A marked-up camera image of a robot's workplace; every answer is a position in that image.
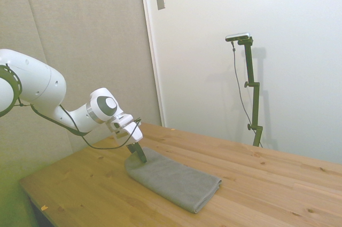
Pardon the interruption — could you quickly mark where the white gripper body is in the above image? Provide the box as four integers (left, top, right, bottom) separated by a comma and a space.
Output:
106, 114, 143, 146

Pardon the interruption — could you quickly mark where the grey terry towel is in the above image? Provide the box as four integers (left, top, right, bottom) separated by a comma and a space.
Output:
124, 146, 222, 214

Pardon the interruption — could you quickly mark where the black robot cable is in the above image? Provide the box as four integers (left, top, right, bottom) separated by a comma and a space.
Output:
15, 96, 142, 150

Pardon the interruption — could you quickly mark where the white door frame strip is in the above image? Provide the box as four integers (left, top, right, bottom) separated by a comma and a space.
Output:
138, 0, 166, 128

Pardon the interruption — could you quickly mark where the black camera stand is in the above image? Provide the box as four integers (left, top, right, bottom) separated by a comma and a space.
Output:
237, 36, 263, 147

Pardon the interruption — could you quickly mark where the grey exterior camera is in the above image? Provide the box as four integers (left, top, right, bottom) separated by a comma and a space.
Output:
225, 32, 252, 42

